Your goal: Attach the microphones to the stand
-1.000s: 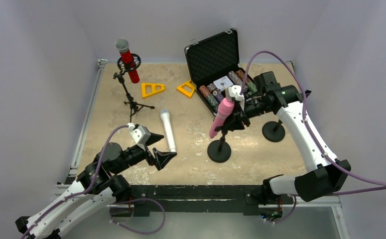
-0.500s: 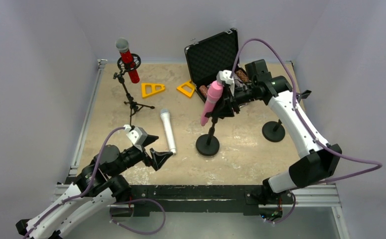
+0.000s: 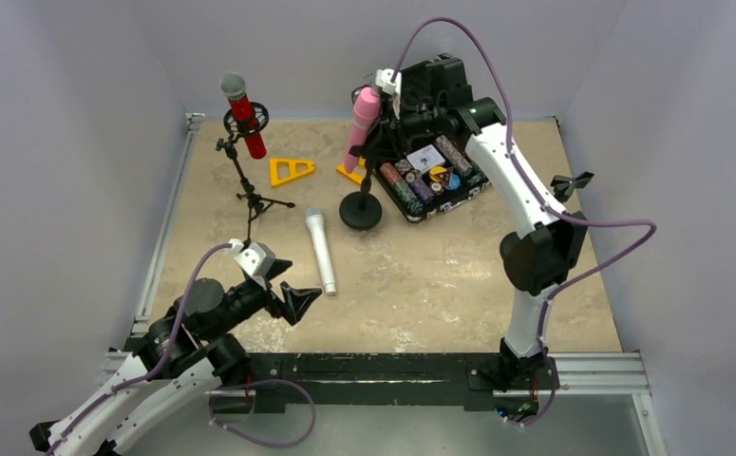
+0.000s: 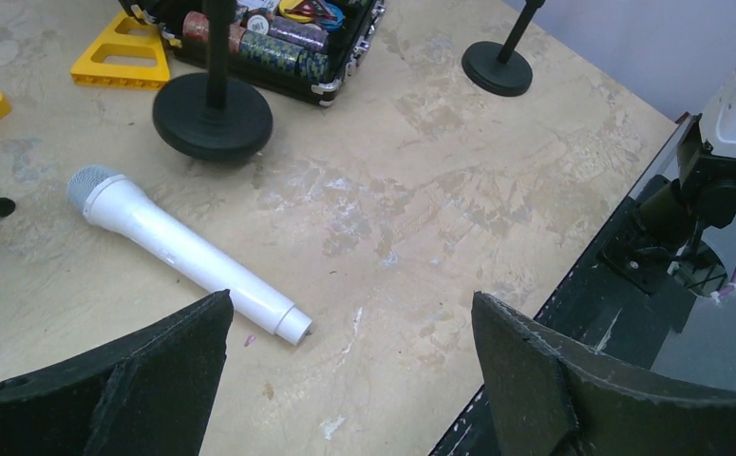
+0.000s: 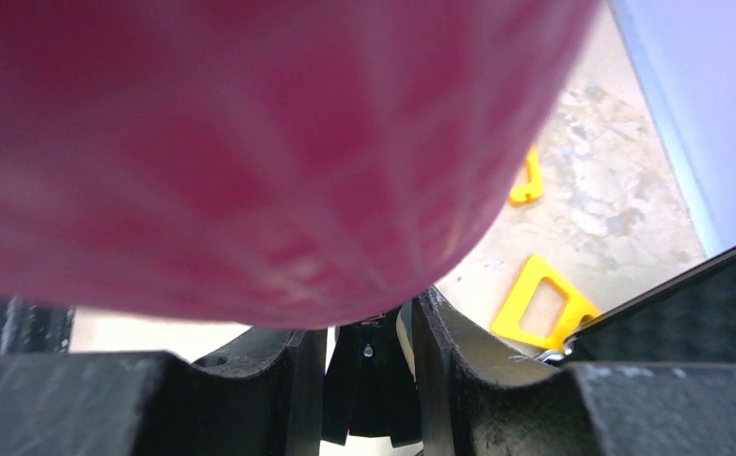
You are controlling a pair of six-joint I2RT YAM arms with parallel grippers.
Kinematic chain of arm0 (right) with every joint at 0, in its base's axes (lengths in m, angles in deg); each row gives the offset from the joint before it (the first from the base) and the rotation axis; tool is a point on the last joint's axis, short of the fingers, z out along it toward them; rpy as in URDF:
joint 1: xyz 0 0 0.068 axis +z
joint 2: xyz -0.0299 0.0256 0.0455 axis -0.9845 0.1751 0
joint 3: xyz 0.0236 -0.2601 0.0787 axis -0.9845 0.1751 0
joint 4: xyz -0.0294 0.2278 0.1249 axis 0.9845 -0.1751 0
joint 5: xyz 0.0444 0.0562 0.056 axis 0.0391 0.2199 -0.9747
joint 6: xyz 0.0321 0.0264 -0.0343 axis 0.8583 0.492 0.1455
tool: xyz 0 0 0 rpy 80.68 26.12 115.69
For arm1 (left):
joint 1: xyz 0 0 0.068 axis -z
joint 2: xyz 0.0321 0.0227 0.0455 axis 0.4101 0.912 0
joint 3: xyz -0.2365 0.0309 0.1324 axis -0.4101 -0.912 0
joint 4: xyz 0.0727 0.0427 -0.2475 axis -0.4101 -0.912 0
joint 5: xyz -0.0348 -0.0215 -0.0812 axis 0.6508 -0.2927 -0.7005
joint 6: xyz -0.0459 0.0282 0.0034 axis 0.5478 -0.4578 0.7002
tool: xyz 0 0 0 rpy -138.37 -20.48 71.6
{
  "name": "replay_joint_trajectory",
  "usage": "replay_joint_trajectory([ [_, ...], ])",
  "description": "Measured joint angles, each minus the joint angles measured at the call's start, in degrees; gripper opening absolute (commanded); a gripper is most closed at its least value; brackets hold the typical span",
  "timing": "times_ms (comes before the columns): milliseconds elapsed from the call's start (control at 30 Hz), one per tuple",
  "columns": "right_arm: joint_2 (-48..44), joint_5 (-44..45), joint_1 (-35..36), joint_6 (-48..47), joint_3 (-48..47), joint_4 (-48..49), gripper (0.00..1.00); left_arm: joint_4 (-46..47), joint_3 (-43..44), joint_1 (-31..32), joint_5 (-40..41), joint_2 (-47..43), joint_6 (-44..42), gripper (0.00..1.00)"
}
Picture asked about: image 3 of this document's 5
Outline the pink toy microphone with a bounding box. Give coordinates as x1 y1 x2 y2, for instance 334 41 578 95
343 86 382 173

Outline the white toy microphone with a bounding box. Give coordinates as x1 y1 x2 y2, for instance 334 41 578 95
305 207 337 296

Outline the black clip stand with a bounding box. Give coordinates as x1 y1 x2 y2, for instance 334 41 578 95
550 171 594 203
339 156 383 231

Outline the black tripod shock-mount stand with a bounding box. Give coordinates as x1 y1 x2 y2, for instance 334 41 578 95
214 102 296 249

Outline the red glitter microphone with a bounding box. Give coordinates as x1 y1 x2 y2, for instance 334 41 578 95
220 72 266 160

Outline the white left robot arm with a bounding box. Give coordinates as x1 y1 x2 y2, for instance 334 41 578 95
29 256 323 455

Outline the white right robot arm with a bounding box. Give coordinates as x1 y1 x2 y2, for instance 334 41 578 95
339 54 590 382

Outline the red poker chip stack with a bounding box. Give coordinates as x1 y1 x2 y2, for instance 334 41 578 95
379 162 404 187

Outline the yellow triangle block right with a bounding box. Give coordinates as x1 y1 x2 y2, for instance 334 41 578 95
336 161 367 185

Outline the yellow triangle block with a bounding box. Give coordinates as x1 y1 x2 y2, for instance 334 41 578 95
269 158 316 188
336 161 367 185

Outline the white playing card box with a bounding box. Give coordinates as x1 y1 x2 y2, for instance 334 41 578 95
406 144 445 174

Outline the black poker chip case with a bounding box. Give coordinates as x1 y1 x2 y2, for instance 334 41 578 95
350 53 500 224

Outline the yellow dealer button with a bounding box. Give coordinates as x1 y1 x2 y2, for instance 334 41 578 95
429 166 451 184

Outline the purple poker chip stack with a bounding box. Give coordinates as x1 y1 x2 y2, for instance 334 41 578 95
409 177 435 204

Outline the green poker chip stack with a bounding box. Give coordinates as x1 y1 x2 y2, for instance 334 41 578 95
392 180 425 217

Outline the red all-in triangle button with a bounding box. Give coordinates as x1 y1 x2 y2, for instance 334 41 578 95
435 171 461 191

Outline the blue round blind button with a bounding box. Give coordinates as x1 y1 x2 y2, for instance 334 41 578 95
443 174 462 191

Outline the yellow triangle block left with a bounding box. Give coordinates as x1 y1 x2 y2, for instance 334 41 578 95
269 158 316 188

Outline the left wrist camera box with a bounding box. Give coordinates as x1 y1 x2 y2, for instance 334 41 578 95
229 238 276 279

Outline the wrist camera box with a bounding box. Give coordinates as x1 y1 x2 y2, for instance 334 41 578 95
373 68 402 96
229 238 276 279

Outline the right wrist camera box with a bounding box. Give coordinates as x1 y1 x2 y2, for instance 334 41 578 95
373 68 402 96

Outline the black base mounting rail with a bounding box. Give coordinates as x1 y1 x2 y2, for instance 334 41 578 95
186 351 560 415

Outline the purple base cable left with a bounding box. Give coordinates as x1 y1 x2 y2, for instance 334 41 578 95
208 377 317 449

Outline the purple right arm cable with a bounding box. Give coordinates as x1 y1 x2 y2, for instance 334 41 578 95
392 16 658 429

